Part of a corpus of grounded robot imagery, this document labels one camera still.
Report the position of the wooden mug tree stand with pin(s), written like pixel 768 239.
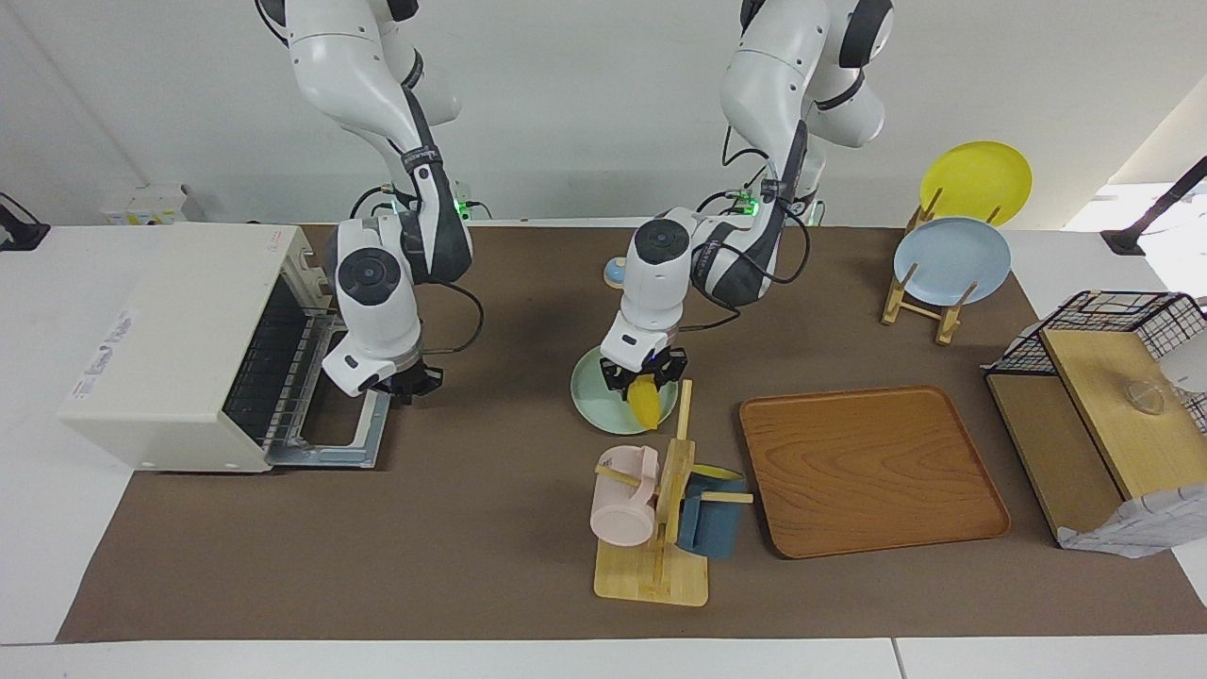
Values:
pixel 651 575

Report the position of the pink mug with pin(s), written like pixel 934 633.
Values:
pixel 622 514

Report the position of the brown table mat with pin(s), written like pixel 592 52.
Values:
pixel 471 547

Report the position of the blue bell with wooden knob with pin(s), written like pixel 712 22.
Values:
pixel 613 275

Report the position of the dark blue mug yellow inside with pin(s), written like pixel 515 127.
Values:
pixel 712 528

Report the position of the clear glass cup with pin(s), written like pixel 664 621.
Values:
pixel 1147 396

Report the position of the white power strip box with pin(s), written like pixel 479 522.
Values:
pixel 151 203

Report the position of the cream toaster oven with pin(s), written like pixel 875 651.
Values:
pixel 170 339

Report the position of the wooden dish rack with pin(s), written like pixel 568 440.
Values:
pixel 943 325

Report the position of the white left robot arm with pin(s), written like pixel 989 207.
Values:
pixel 773 85

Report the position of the brown wooden tray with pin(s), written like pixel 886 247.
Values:
pixel 872 471

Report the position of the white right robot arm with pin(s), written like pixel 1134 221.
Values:
pixel 349 66

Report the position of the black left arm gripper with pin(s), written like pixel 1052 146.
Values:
pixel 651 366

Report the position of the green lit connector box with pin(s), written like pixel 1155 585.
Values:
pixel 469 209
pixel 748 201

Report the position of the black table clamp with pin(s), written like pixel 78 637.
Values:
pixel 21 231

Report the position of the yellow plate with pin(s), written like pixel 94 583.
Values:
pixel 976 179

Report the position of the black slanted stand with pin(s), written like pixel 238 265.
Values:
pixel 1155 212

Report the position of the white cloth piece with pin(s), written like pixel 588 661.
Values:
pixel 1188 363

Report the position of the white checked cloth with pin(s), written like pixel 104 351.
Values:
pixel 1141 528

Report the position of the pale green plate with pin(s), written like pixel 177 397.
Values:
pixel 599 405

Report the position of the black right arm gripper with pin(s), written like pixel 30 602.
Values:
pixel 401 382

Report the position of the yellow corn cob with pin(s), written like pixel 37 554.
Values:
pixel 647 405

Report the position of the light blue plate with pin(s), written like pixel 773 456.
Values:
pixel 952 264

